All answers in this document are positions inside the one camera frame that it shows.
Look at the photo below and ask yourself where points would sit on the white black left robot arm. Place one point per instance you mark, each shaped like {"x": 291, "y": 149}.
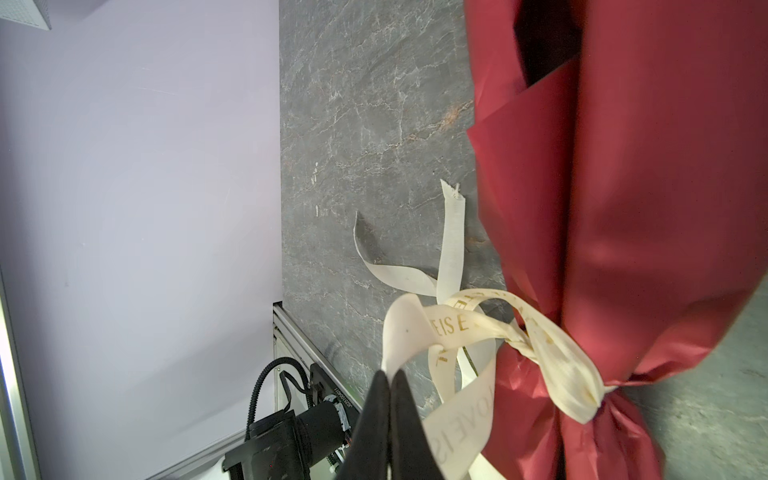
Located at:
{"x": 315, "y": 426}

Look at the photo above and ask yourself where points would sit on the cream printed ribbon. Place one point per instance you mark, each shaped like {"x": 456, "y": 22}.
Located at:
{"x": 459, "y": 329}

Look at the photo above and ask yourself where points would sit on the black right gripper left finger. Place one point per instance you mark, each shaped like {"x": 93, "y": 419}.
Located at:
{"x": 369, "y": 452}

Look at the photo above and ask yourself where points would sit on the dark red wrapping paper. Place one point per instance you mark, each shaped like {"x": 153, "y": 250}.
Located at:
{"x": 621, "y": 159}

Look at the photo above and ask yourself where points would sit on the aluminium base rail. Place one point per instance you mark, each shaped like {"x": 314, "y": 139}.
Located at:
{"x": 219, "y": 378}

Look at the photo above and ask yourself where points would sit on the small white mesh basket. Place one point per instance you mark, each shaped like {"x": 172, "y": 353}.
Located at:
{"x": 33, "y": 13}

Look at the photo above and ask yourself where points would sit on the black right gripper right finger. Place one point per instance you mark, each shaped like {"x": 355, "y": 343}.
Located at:
{"x": 411, "y": 457}

